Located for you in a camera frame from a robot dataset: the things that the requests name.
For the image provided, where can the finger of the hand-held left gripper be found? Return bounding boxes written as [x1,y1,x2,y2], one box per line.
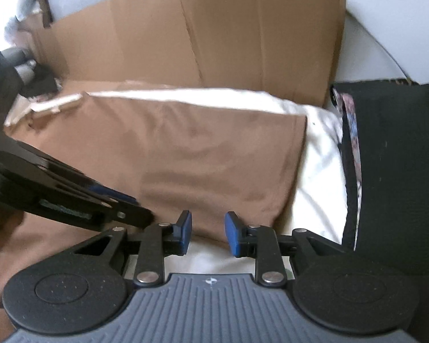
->
[89,200,155,231]
[57,169,140,205]

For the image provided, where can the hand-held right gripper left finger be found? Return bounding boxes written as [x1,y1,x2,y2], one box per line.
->
[71,212,193,288]

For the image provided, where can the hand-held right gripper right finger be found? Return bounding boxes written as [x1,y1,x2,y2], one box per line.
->
[226,212,347,287]

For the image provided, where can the brown printed t-shirt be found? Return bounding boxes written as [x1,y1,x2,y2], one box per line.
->
[0,91,308,333]

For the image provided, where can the black crumpled garment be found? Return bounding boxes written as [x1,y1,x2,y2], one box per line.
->
[25,64,59,97]

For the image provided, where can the cream bear printed blanket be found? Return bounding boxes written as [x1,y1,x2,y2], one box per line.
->
[5,87,347,283]

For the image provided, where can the grey neck pillow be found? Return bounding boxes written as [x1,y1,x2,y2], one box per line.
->
[3,48,36,83]

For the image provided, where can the black folded cloth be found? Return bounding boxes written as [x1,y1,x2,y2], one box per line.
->
[331,82,429,276]

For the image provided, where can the flat cardboard sheet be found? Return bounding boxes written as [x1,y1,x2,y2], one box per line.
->
[3,0,347,129]

